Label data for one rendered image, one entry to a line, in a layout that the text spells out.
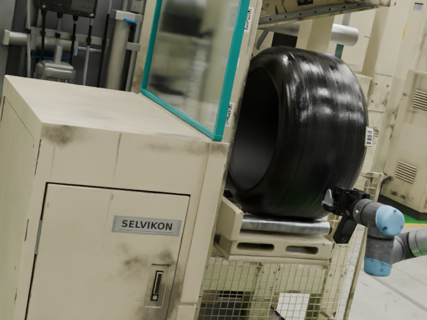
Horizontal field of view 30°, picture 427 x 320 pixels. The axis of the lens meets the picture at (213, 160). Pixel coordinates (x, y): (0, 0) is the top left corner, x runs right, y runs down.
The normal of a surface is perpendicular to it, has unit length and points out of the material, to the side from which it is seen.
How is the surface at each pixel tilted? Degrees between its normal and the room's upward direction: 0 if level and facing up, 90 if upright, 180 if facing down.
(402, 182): 90
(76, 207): 90
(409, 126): 90
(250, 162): 54
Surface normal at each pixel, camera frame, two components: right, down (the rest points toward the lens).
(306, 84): 0.14, -0.49
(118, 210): 0.36, 0.26
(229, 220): -0.91, -0.10
